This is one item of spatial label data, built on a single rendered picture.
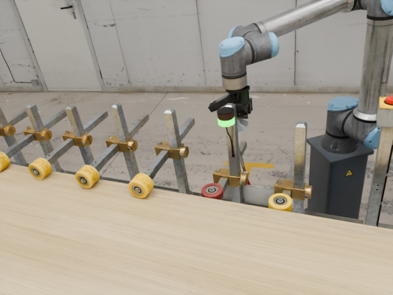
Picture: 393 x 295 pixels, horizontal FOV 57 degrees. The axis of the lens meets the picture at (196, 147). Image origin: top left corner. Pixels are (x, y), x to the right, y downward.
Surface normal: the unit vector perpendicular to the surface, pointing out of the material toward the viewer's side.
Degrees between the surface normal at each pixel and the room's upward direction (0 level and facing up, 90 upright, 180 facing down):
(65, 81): 90
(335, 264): 0
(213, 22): 90
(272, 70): 90
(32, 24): 90
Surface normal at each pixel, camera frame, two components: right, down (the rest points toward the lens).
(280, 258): -0.13, -0.83
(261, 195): -0.37, 0.54
